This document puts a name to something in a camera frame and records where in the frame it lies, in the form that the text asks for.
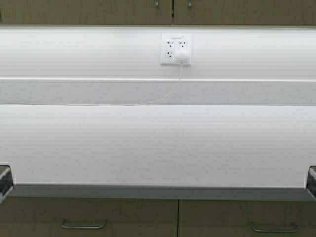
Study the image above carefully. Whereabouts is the white wall outlet plate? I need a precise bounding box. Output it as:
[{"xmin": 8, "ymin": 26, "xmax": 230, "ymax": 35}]
[{"xmin": 160, "ymin": 33, "xmax": 193, "ymax": 66}]

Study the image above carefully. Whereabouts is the cabinet door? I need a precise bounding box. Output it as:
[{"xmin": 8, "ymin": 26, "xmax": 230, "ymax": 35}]
[
  {"xmin": 174, "ymin": 0, "xmax": 316, "ymax": 26},
  {"xmin": 0, "ymin": 0, "xmax": 173, "ymax": 25}
]

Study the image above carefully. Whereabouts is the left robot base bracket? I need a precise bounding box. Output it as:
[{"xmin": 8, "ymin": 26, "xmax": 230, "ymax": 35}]
[{"xmin": 0, "ymin": 164, "xmax": 14, "ymax": 203}]

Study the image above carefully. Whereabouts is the white plug adapter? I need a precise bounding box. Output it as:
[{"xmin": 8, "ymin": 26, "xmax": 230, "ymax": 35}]
[{"xmin": 175, "ymin": 52, "xmax": 191, "ymax": 65}]

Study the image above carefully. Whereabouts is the left wooden drawer front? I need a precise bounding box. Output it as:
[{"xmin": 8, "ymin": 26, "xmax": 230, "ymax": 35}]
[{"xmin": 0, "ymin": 197, "xmax": 178, "ymax": 237}]

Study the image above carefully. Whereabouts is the left drawer metal handle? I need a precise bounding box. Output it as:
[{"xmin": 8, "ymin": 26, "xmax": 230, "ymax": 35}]
[{"xmin": 60, "ymin": 219, "xmax": 108, "ymax": 230}]

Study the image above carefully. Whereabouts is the right upper cabinet door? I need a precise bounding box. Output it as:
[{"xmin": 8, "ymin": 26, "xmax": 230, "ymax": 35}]
[{"xmin": 174, "ymin": 0, "xmax": 316, "ymax": 26}]

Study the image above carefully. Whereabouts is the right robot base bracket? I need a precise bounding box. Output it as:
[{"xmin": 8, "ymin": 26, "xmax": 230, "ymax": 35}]
[{"xmin": 306, "ymin": 166, "xmax": 316, "ymax": 198}]

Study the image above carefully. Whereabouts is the right wooden drawer front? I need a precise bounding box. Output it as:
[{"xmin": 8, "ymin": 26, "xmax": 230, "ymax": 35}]
[{"xmin": 178, "ymin": 200, "xmax": 316, "ymax": 237}]

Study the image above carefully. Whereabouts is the wooden drawer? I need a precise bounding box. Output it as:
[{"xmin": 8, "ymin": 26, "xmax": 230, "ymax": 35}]
[
  {"xmin": 0, "ymin": 197, "xmax": 178, "ymax": 237},
  {"xmin": 178, "ymin": 200, "xmax": 316, "ymax": 237}
]

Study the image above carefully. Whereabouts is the drawer metal handle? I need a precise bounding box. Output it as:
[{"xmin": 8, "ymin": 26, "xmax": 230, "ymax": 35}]
[
  {"xmin": 249, "ymin": 222, "xmax": 299, "ymax": 234},
  {"xmin": 60, "ymin": 219, "xmax": 108, "ymax": 230}
]

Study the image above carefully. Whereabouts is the left upper cabinet door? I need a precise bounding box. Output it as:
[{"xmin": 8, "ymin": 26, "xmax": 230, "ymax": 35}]
[{"xmin": 0, "ymin": 0, "xmax": 173, "ymax": 25}]

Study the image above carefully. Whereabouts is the right drawer metal handle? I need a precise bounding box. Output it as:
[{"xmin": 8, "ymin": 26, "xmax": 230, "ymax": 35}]
[{"xmin": 249, "ymin": 222, "xmax": 299, "ymax": 234}]

